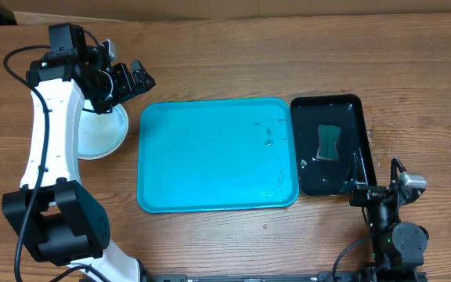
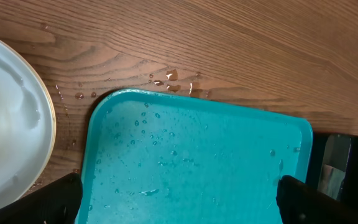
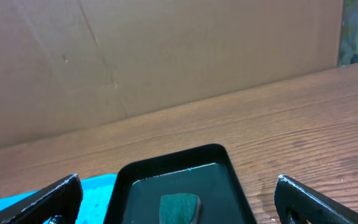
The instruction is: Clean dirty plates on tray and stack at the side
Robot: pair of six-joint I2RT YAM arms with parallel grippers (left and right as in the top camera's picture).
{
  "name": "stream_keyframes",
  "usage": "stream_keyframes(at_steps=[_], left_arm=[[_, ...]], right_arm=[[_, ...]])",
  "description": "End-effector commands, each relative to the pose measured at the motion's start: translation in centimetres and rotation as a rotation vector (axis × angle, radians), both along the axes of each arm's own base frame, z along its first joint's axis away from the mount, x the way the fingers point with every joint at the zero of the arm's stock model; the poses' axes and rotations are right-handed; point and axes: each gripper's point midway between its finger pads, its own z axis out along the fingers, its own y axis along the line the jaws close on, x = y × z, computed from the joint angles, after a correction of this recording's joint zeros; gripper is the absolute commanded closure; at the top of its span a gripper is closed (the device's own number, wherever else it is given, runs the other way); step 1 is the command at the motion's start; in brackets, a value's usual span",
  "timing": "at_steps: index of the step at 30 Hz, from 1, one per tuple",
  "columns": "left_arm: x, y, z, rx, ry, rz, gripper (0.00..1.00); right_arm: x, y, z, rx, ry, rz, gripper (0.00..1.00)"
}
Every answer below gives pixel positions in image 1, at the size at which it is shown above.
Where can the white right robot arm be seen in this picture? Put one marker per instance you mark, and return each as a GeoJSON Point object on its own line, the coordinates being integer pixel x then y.
{"type": "Point", "coordinates": [397, 247]}

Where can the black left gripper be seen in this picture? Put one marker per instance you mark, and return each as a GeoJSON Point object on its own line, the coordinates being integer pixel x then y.
{"type": "Point", "coordinates": [128, 84]}

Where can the green sponge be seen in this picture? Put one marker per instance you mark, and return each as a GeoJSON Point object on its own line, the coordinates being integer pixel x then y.
{"type": "Point", "coordinates": [328, 138]}

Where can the light blue plate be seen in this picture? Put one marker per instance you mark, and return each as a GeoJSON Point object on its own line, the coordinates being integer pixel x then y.
{"type": "Point", "coordinates": [101, 134]}

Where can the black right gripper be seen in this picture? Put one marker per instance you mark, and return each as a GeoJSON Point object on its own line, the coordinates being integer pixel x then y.
{"type": "Point", "coordinates": [377, 189]}

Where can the black plastic tray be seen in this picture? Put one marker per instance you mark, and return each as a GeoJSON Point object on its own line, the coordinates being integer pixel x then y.
{"type": "Point", "coordinates": [319, 177]}

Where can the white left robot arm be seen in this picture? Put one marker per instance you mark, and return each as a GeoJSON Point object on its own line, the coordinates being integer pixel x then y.
{"type": "Point", "coordinates": [55, 218]}

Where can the blue plastic tray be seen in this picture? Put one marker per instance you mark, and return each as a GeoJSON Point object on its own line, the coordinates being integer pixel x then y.
{"type": "Point", "coordinates": [217, 155]}

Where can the brown cardboard backdrop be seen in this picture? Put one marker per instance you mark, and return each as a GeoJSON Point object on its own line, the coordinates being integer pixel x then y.
{"type": "Point", "coordinates": [221, 9]}

